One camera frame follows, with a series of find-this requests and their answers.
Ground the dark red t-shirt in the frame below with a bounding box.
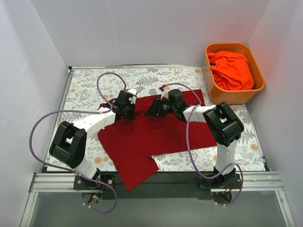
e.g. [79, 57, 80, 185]
[97, 89, 218, 192]

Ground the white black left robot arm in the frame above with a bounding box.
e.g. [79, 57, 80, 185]
[49, 97, 136, 189]

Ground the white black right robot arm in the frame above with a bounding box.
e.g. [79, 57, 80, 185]
[144, 98, 244, 188]

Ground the orange plastic basket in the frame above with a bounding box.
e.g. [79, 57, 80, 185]
[203, 43, 265, 105]

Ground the bright orange t-shirt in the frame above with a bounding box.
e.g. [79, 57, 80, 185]
[207, 51, 254, 91]

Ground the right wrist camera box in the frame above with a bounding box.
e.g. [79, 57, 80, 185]
[160, 89, 185, 105]

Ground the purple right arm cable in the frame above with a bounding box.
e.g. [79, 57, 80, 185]
[160, 83, 243, 207]

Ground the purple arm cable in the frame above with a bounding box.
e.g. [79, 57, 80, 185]
[160, 83, 243, 207]
[29, 72, 128, 215]

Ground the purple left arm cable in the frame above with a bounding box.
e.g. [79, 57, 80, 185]
[29, 72, 128, 215]

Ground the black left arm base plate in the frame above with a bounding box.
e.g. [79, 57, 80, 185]
[73, 175, 116, 190]

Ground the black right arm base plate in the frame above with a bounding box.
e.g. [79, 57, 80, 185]
[195, 174, 241, 190]

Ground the aluminium front frame rail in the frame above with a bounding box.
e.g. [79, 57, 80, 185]
[29, 171, 284, 192]

